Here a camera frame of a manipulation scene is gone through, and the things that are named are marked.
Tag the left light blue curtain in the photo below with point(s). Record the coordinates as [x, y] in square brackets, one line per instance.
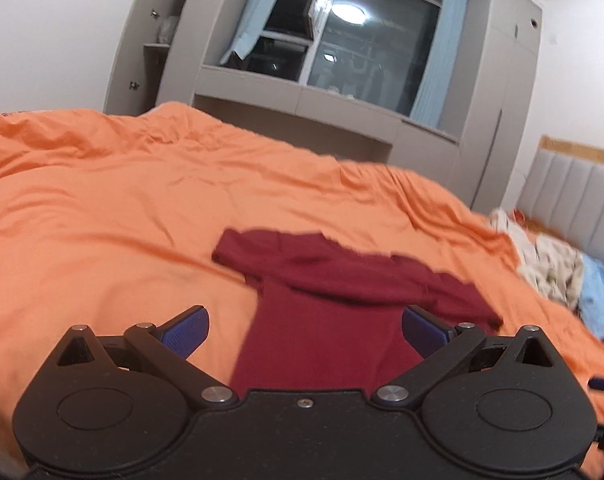
[252, 22]

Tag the right light blue curtain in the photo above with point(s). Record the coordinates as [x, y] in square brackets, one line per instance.
[432, 92]

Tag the dark red small garment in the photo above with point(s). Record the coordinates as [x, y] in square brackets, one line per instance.
[329, 317]

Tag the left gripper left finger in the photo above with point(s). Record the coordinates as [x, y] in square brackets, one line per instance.
[186, 332]

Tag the orange bed cover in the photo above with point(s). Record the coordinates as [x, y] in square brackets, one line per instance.
[110, 221]

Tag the window with dark glass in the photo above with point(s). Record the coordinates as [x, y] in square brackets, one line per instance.
[374, 51]

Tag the light blue garment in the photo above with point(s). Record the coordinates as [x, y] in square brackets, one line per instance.
[591, 301]

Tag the cream patterned clothes pile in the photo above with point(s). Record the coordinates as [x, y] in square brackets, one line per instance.
[550, 266]

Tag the grey wall cabinet unit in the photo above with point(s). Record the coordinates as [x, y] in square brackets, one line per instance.
[171, 50]

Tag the light blue curtain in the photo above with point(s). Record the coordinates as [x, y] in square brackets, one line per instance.
[432, 92]
[252, 22]

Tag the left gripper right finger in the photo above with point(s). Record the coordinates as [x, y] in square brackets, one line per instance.
[425, 332]

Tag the grey padded headboard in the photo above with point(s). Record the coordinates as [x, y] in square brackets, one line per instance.
[563, 195]

